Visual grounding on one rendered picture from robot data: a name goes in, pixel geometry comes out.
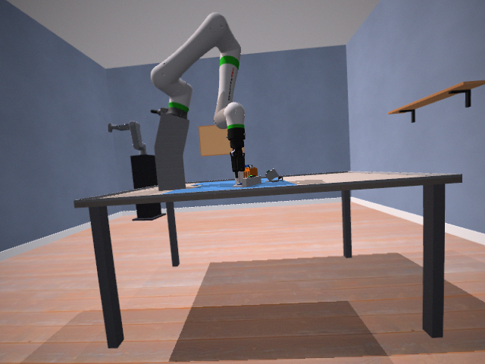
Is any blue flat mat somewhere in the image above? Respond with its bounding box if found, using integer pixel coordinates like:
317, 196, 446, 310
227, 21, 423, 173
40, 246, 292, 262
162, 178, 297, 194

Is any white control panel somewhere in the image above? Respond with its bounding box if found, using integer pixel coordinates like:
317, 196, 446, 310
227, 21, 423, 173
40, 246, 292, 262
265, 169, 283, 182

